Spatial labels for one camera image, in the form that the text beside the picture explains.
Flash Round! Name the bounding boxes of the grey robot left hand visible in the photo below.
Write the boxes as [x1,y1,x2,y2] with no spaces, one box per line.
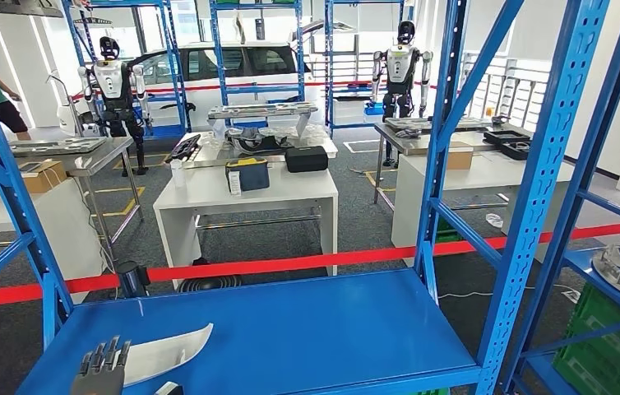
[70,335,133,395]

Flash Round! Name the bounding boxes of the white curved plastic part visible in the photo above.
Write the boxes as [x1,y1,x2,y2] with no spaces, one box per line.
[120,323,215,388]

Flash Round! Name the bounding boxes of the black white car part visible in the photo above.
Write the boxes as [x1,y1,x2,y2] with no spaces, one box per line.
[227,127,290,156]

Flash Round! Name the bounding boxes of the grey sheet metal part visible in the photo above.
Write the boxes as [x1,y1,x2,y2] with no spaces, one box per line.
[0,0,64,19]

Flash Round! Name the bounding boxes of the white table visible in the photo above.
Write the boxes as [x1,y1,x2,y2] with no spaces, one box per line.
[0,177,105,304]
[152,160,340,288]
[390,154,576,264]

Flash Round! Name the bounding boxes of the cardboard box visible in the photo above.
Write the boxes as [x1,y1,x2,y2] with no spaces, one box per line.
[19,160,68,195]
[445,141,475,171]

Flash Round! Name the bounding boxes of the stainless steel table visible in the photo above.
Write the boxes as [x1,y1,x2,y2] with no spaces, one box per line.
[7,135,146,248]
[165,125,340,231]
[372,116,533,212]

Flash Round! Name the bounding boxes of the white plastic bottle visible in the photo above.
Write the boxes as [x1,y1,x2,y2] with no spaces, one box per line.
[170,157,187,190]

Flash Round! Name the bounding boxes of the red barrier belt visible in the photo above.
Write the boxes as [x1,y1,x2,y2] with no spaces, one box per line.
[0,220,620,311]

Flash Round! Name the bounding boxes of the flat metal panel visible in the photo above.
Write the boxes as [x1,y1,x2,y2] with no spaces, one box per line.
[9,137,109,158]

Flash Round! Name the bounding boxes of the black parts tray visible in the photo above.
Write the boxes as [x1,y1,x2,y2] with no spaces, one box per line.
[497,140,533,162]
[164,133,202,164]
[482,128,532,146]

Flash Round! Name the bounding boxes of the white black humanoid robot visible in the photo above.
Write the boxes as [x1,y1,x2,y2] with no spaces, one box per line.
[76,35,152,177]
[370,20,435,168]

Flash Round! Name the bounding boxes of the white car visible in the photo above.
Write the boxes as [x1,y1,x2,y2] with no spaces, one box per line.
[57,39,326,138]

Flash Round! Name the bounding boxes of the black zip case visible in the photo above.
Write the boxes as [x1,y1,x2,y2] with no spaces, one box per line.
[284,145,330,174]

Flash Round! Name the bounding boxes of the long metal panel on stand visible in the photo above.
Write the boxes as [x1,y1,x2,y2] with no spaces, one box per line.
[206,101,321,138]

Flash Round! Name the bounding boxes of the clear plastic wrap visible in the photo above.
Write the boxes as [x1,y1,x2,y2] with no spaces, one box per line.
[285,123,334,147]

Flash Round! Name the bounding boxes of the grey sheet metal parts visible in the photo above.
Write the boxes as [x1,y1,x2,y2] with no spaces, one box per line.
[384,116,493,137]

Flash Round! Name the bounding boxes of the black stanchion post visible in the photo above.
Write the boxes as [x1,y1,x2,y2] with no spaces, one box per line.
[116,260,152,300]

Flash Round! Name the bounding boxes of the black corrugated hose coil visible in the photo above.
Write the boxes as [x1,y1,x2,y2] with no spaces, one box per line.
[177,274,244,295]

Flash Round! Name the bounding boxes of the white floor cable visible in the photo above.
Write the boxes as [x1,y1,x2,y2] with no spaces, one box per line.
[437,282,582,305]

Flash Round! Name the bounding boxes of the white wall rack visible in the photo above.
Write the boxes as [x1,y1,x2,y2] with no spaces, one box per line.
[459,51,552,133]

